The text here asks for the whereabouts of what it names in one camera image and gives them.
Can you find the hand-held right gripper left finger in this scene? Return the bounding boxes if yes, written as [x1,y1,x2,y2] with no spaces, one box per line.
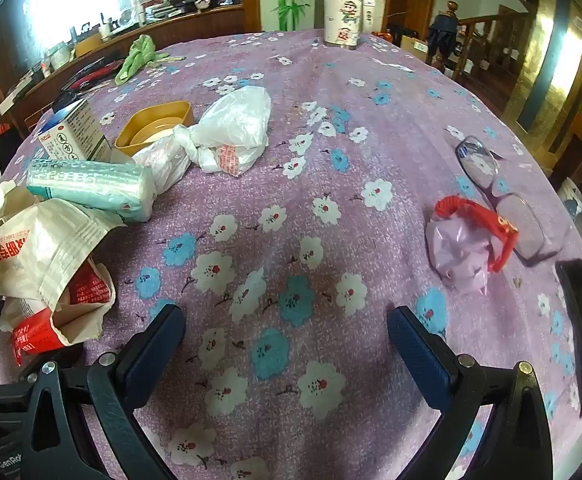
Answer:
[21,304,188,480]

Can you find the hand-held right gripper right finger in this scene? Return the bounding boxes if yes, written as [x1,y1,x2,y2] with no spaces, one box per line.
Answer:
[387,305,554,480]

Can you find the red snack packet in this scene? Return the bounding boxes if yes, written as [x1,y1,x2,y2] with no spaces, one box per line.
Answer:
[11,260,114,368]

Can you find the cream paper wrapper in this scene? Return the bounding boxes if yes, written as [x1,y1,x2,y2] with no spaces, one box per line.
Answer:
[0,197,126,346]

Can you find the white blue medicine box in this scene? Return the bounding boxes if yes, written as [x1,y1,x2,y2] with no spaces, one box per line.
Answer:
[37,99,114,163]

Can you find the yellow plastic container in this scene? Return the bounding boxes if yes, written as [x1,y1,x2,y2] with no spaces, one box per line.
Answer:
[115,101,193,158]

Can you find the knotted white plastic bag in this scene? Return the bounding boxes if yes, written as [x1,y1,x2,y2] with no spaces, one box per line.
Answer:
[133,86,272,196]

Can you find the eyeglasses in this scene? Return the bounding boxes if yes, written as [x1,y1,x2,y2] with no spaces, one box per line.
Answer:
[455,135,572,267]

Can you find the purple floral tablecloth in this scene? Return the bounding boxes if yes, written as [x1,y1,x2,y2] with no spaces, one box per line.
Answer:
[0,30,582,480]

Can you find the white bucket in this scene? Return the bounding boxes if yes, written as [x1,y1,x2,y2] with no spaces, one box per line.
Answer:
[558,177,582,220]

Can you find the black pouch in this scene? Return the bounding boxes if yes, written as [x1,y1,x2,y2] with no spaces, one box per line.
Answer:
[51,91,90,113]

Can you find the black red tool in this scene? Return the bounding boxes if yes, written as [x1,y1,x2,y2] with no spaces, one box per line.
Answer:
[63,58,126,93]

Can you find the green cloth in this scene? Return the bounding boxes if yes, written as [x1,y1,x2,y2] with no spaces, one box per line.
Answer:
[115,34,158,86]

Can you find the cardboard box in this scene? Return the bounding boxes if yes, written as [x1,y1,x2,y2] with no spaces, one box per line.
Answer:
[401,35,430,56]

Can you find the golden framed glass door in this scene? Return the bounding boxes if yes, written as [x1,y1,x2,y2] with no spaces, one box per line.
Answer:
[504,0,582,161]

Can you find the dark hanging garment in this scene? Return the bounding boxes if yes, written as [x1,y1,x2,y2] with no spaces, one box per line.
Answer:
[428,12,462,61]

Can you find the wooden counter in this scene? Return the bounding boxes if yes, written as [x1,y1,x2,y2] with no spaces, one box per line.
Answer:
[0,4,247,126]

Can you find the wooden stair railing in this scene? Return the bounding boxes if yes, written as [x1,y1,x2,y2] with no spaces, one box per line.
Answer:
[444,1,537,96]

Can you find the white cartoon print cup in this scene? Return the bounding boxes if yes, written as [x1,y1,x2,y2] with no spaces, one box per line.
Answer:
[321,0,369,51]

